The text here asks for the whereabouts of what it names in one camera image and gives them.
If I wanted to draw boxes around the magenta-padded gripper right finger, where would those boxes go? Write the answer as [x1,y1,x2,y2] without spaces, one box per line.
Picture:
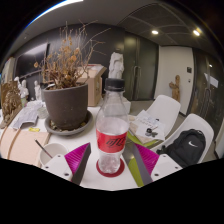
[131,142,184,187]

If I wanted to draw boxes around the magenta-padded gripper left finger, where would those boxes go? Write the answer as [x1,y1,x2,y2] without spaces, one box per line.
[42,142,92,186]

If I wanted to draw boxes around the clear red-label drink bottle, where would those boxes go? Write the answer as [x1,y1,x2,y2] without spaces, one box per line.
[95,77,130,175]

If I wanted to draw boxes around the white mug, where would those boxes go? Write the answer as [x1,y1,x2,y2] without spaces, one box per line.
[38,142,70,167]

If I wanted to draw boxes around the thin stirring stick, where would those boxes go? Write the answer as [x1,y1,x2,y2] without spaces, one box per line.
[34,139,54,159]

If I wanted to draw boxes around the green seat cushion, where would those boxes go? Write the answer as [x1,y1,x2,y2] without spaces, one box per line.
[127,155,145,188]
[126,130,159,149]

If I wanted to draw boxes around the black backpack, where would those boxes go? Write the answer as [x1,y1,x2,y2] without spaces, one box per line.
[156,128,207,169]

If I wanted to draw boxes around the grey plant saucer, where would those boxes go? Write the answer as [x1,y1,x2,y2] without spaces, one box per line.
[44,109,95,137]

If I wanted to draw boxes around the flat round red coaster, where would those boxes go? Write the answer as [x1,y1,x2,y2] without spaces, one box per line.
[95,157,126,178]

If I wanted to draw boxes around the stack of papers and books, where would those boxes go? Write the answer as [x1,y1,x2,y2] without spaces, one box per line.
[129,109,166,145]

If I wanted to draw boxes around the white plastic chair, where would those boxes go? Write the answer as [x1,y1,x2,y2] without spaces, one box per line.
[151,113,215,164]
[143,94,182,134]

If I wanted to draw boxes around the small white jar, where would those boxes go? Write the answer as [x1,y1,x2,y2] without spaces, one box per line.
[37,106,48,120]

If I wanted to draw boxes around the dried plant in brown pot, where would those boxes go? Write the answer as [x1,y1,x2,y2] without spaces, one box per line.
[33,21,111,132]

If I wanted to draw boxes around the wooden figure statue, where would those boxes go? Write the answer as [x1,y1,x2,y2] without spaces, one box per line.
[168,74,182,103]

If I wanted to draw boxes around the white figurine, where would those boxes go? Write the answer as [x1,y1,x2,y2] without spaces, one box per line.
[33,80,43,101]

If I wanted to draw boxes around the golden relief sculpture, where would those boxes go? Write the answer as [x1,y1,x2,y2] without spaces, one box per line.
[0,80,24,129]

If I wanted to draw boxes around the white green-label spray bottle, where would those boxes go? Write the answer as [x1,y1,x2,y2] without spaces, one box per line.
[18,79,30,108]

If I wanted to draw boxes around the cardboard box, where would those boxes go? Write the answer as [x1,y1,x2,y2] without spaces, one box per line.
[77,63,108,108]

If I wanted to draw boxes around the dark double door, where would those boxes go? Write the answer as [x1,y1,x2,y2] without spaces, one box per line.
[123,33,160,101]

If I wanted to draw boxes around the white stone statue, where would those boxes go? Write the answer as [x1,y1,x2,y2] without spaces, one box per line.
[108,50,132,114]

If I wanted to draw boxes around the long ceiling light strip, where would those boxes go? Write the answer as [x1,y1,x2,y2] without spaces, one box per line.
[19,0,84,38]

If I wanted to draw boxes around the black wall screen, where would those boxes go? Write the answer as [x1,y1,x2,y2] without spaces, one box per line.
[14,42,51,79]

